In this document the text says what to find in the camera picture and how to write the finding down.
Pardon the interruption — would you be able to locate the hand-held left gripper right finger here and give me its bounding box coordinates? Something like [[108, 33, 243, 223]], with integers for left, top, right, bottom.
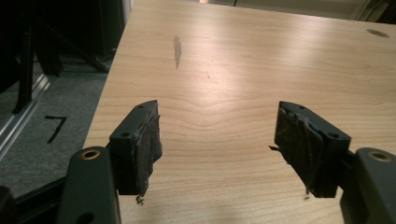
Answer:
[[269, 100, 352, 200]]

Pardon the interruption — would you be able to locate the aluminium floor rail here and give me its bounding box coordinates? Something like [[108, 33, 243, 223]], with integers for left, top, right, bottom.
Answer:
[[0, 73, 52, 161]]

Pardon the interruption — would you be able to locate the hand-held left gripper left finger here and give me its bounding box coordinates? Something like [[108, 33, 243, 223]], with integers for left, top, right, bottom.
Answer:
[[108, 99, 163, 205]]

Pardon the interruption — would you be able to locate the black metal stand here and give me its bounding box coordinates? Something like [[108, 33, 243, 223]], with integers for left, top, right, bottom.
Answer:
[[0, 0, 125, 115]]

